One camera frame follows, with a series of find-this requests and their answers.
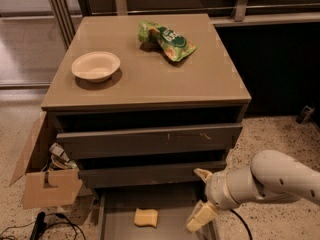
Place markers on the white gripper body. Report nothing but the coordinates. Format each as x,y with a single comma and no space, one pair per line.
216,188

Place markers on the brown cardboard box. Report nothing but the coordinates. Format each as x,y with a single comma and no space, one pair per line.
44,188

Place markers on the grey drawer cabinet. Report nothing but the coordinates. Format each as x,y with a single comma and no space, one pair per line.
147,91

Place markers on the yellow sponge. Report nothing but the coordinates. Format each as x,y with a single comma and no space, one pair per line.
146,217

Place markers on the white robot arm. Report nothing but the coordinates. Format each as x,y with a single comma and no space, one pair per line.
272,177

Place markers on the grey bottom drawer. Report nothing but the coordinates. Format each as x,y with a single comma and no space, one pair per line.
174,202

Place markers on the green chip bag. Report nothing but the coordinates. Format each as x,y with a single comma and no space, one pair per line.
175,46

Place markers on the dark floor bracket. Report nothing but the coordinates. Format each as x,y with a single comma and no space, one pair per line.
305,114

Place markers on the metal railing frame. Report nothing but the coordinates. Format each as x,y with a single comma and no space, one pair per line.
223,13

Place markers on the crumpled items in box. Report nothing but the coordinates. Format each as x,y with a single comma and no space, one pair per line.
59,158

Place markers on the white paper bowl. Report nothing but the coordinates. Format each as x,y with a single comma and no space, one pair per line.
95,67

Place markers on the grey drawer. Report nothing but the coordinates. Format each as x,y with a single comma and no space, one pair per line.
146,175
163,140
174,202

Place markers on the grey middle drawer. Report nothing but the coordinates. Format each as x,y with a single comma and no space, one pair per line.
146,175

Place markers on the grey top drawer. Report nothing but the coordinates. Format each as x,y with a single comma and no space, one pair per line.
163,140

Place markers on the black power strip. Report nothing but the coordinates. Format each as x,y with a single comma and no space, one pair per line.
39,226

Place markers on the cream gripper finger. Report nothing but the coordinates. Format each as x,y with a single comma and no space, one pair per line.
202,214
203,174

